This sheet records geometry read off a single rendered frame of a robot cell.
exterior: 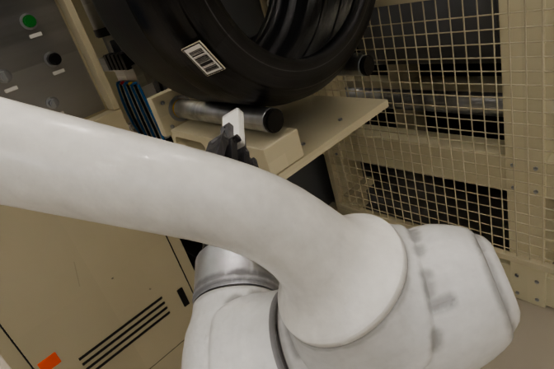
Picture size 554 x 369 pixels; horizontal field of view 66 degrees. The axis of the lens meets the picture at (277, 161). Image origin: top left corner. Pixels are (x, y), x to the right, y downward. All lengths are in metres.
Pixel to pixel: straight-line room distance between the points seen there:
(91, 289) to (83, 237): 0.16
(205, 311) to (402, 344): 0.19
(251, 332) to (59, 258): 0.99
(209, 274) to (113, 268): 0.95
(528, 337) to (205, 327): 1.23
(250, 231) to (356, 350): 0.10
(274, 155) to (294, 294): 0.50
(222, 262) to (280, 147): 0.38
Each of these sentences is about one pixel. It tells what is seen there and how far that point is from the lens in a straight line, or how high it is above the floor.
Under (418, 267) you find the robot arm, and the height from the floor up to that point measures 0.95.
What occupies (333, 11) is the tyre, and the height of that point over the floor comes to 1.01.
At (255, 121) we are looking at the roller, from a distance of 0.77.
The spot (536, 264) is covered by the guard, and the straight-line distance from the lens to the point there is 1.26.
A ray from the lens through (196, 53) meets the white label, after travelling 0.67.
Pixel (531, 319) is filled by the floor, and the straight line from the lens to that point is 1.56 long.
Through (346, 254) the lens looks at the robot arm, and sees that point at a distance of 0.27.
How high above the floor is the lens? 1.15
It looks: 25 degrees down
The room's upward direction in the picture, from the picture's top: 17 degrees counter-clockwise
